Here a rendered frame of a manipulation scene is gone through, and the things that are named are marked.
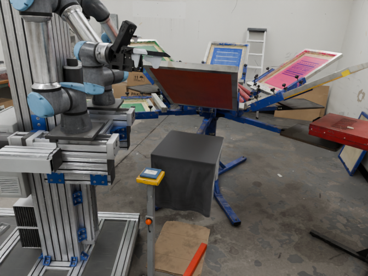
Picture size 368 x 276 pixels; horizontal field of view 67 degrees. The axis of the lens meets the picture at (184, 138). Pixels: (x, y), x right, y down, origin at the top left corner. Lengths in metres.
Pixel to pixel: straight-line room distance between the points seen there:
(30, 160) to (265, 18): 5.45
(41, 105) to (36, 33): 0.28
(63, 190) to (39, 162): 0.48
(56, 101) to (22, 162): 0.34
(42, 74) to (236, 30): 5.27
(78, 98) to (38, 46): 0.28
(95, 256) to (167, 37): 5.16
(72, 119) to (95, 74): 0.38
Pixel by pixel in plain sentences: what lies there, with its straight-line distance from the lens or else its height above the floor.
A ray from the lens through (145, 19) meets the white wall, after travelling 6.67.
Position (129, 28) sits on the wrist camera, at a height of 1.75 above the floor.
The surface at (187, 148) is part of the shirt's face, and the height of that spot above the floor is 0.95.
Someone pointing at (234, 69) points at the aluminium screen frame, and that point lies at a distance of 1.65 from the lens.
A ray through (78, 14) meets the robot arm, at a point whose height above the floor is 1.79.
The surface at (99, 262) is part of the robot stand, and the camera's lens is 2.19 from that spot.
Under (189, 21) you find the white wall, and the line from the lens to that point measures 6.38.
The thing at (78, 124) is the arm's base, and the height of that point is 1.30.
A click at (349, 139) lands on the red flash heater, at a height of 1.06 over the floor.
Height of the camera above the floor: 1.77
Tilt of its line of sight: 22 degrees down
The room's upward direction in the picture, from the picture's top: 3 degrees clockwise
